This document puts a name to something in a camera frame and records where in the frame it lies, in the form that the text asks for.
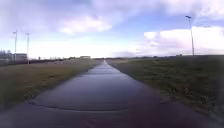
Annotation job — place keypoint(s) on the low distant building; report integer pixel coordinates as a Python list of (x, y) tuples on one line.
[(85, 57)]

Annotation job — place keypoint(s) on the grass field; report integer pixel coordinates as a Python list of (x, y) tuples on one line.
[(180, 76), (30, 76)]

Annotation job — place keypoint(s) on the tall street lamp pole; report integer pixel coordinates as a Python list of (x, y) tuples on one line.
[(191, 36)]

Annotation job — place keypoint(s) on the dark wet asphalt path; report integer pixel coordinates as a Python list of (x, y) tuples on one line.
[(100, 90)]

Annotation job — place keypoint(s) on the pale lamp pole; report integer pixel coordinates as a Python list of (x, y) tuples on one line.
[(28, 46), (15, 43)]

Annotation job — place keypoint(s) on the grey building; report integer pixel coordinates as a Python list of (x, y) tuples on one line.
[(13, 56)]

